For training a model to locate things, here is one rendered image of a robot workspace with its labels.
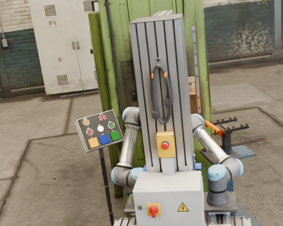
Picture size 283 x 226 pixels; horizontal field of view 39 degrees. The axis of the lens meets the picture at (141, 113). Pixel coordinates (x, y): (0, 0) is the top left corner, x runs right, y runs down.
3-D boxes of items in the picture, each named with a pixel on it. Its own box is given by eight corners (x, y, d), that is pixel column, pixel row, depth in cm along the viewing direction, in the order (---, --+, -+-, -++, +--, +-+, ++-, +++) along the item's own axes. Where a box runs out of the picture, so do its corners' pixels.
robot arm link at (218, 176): (204, 187, 259) (202, 168, 255) (218, 179, 266) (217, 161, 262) (218, 193, 250) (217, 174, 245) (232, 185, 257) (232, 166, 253)
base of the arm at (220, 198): (231, 206, 252) (230, 192, 249) (206, 206, 255) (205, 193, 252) (229, 194, 266) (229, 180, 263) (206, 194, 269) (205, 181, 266)
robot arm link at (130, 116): (126, 187, 262) (141, 106, 270) (107, 183, 270) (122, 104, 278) (135, 188, 272) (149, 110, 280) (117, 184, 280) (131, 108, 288)
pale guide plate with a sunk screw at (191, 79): (196, 94, 365) (194, 76, 360) (186, 95, 365) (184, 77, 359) (195, 93, 367) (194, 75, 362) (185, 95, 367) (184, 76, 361)
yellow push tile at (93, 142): (99, 145, 331) (96, 136, 332) (91, 148, 327) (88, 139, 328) (99, 145, 332) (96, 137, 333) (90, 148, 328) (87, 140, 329)
